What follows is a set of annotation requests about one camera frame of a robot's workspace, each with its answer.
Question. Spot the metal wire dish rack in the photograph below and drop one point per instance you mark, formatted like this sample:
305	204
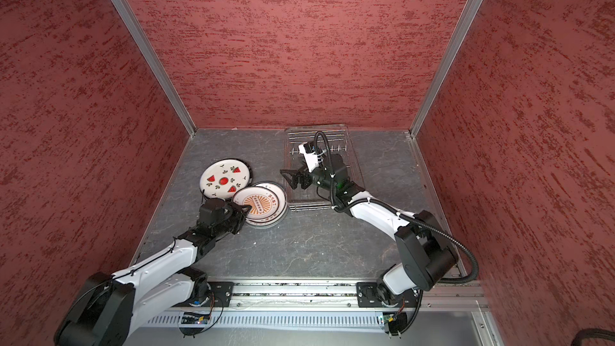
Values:
341	175

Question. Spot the orange sunburst green rim plate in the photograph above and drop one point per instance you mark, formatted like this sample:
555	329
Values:
265	205

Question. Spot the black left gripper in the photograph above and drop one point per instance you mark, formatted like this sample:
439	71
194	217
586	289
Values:
242	214

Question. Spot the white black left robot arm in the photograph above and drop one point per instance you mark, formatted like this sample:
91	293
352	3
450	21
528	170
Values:
109	308

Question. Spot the aluminium corner post right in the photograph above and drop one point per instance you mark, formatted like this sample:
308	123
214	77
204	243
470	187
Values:
457	38

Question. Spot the left base circuit board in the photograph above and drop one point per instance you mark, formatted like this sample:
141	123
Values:
192	324

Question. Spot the aluminium corner post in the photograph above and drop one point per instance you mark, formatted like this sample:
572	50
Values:
139	36
457	38

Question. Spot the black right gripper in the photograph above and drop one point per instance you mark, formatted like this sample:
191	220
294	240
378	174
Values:
296	175

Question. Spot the plain white plate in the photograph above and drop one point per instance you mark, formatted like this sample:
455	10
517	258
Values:
224	178

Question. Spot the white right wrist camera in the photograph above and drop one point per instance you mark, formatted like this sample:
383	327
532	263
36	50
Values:
311	154

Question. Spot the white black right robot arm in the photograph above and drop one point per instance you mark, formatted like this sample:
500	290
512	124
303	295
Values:
426	254

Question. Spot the right base circuit board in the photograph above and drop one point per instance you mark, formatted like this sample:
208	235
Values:
393	324

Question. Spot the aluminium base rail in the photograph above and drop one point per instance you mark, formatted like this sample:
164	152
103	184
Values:
345	305

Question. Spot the aluminium corner post left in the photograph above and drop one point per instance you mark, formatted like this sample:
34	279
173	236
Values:
139	36

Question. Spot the base circuit board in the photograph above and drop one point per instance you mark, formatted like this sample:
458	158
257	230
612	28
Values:
393	324
192	324

